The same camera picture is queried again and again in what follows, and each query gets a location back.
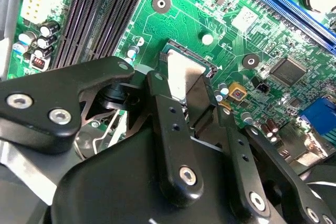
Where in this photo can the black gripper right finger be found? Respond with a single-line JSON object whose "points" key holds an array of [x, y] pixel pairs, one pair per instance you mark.
{"points": [[246, 171]]}

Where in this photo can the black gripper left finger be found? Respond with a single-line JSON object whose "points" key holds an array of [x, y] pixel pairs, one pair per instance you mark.
{"points": [[39, 119]]}

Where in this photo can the silver CPU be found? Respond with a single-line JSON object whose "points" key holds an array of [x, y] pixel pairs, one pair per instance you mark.
{"points": [[181, 77]]}

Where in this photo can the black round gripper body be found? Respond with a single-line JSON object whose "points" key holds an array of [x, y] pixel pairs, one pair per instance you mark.
{"points": [[118, 195]]}

